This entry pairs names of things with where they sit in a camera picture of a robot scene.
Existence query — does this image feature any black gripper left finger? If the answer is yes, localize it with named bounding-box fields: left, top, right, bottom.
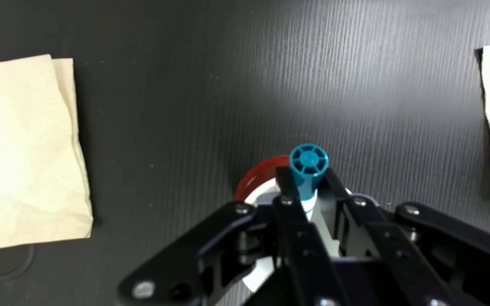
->
left=115, top=165, right=338, bottom=306

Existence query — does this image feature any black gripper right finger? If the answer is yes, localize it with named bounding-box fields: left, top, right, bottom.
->
left=313, top=168, right=490, bottom=306

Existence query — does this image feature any teal capped marker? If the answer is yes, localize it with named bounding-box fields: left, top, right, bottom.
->
left=287, top=141, right=330, bottom=221

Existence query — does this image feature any white red patterned mug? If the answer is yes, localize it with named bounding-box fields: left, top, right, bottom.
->
left=231, top=155, right=336, bottom=296

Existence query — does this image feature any small folded beige napkin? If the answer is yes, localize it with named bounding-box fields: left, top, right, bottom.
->
left=0, top=53, right=95, bottom=255

